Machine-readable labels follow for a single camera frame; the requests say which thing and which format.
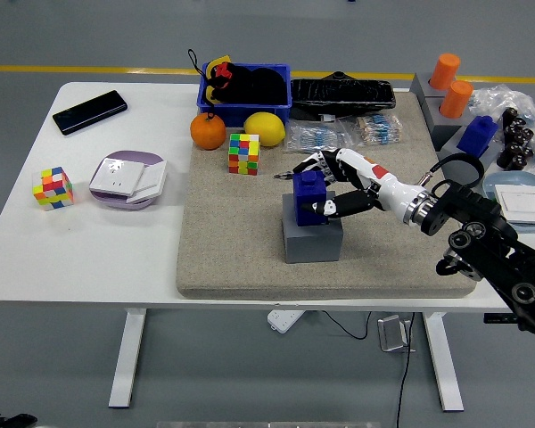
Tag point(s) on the yellow black red gadget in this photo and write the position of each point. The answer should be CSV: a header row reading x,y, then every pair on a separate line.
x,y
214,66

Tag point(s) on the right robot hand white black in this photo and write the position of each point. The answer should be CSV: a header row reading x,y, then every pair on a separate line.
x,y
374,178

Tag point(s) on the orange cylinder seal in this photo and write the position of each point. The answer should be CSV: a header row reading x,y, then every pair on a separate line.
x,y
455,99
445,71

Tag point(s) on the blue plastic bin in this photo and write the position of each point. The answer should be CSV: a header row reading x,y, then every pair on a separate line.
x,y
241,113

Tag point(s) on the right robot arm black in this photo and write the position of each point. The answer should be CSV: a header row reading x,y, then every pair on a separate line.
x,y
486,223

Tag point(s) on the white power strip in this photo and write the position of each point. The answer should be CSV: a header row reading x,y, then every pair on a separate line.
x,y
285,320

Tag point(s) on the purple plate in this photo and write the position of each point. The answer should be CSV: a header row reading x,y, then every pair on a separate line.
x,y
130,156

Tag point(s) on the black table control panel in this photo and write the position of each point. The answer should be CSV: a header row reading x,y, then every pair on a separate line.
x,y
497,318

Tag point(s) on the grey round-hole seal holder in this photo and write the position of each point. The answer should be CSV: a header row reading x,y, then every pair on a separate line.
x,y
421,84
441,127

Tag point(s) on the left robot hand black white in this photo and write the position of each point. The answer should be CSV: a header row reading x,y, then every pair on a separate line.
x,y
9,421

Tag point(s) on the crumpled clear plastic bag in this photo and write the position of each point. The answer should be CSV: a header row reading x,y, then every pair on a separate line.
x,y
499,96

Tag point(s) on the aligned colourful puzzle cube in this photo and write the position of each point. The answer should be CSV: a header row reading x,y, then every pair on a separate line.
x,y
244,153

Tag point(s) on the black silver pen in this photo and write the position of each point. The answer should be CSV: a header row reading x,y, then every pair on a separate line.
x,y
283,175

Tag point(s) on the grey square seal holder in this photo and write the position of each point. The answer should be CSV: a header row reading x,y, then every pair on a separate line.
x,y
449,149
312,245

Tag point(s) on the pile of dark brown caps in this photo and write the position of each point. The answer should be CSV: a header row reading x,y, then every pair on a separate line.
x,y
515,151

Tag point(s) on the small white connector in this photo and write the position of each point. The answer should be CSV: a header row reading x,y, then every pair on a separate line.
x,y
327,117

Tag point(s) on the white wall switch panel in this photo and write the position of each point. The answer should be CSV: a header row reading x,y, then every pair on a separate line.
x,y
521,200
152,178

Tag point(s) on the yellow lemon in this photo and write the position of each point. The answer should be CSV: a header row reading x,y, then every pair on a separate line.
x,y
265,129

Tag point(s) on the blue square seal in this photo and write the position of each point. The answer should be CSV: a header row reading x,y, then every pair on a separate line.
x,y
477,136
307,191

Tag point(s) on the twisted colourful puzzle cube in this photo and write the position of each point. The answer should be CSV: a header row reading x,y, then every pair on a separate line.
x,y
53,189

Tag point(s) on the black wrapped keyboard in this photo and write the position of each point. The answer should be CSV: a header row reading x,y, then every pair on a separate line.
x,y
339,96

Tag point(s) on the grey-brown fabric mat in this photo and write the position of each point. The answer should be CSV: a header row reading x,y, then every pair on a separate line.
x,y
232,249

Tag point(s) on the clear bag of resistors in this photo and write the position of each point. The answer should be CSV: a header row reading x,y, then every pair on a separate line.
x,y
379,127
312,136

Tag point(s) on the silver metal bracket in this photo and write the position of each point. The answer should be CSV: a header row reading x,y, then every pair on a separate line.
x,y
392,334

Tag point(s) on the white table leg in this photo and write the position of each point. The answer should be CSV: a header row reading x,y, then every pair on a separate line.
x,y
443,361
127,356

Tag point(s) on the black smartphone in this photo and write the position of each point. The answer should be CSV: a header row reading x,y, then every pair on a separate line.
x,y
90,112

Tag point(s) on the orange fruit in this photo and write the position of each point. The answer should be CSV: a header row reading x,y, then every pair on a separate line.
x,y
208,131

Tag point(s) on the light blue plate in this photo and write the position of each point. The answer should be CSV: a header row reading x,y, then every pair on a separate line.
x,y
517,178

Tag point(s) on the white wall socket panel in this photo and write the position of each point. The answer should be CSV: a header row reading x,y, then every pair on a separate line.
x,y
117,176

